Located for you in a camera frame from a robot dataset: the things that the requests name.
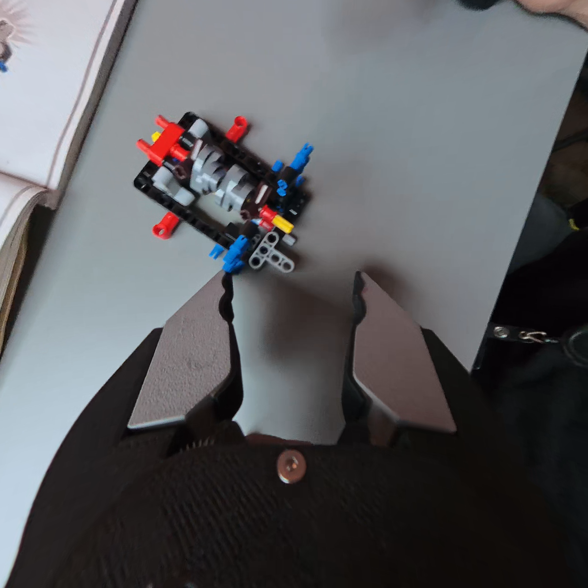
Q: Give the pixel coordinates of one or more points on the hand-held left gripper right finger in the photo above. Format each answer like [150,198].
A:
[399,372]

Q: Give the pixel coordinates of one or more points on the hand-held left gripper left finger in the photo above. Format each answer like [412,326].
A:
[183,367]

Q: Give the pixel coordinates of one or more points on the lego chassis assembly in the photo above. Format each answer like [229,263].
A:
[220,183]

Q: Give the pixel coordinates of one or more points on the lego instruction booklet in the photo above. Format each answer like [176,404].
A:
[46,92]

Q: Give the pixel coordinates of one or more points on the person's right hand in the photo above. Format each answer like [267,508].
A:
[560,9]

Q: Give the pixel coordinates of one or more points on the metal badge clip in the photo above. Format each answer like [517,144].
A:
[528,334]

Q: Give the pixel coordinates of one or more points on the black badge reel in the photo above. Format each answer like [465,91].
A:
[578,344]

